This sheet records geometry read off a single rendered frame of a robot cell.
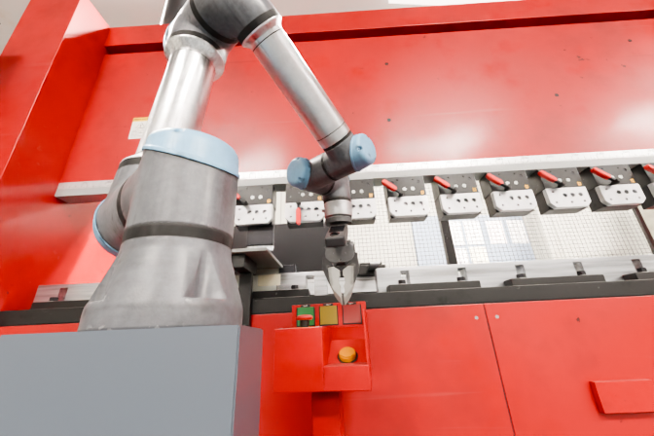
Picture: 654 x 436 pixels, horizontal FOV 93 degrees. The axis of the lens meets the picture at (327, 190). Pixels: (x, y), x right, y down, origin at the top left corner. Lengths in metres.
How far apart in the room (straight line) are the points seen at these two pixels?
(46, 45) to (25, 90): 0.26
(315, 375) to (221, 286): 0.44
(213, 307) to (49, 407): 0.12
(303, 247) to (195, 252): 1.40
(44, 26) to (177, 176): 1.69
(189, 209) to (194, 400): 0.17
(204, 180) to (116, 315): 0.15
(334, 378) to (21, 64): 1.71
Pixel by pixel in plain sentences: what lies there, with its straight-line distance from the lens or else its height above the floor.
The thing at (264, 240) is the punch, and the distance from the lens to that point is 1.23.
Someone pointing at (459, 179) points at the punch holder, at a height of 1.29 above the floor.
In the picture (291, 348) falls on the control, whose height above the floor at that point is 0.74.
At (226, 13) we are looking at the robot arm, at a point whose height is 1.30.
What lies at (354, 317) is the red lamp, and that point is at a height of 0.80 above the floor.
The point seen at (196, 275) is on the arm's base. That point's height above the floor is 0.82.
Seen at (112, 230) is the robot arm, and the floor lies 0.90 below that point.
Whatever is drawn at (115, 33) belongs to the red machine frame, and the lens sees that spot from 2.15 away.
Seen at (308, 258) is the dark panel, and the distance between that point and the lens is 1.71.
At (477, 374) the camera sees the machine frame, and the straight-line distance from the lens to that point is 1.08.
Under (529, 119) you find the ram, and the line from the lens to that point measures 1.62.
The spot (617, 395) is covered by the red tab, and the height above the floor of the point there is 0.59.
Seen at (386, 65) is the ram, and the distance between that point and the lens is 1.63.
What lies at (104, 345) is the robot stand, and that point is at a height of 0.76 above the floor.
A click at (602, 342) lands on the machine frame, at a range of 1.25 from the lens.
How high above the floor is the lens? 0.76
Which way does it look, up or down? 25 degrees up
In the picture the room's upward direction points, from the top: 3 degrees counter-clockwise
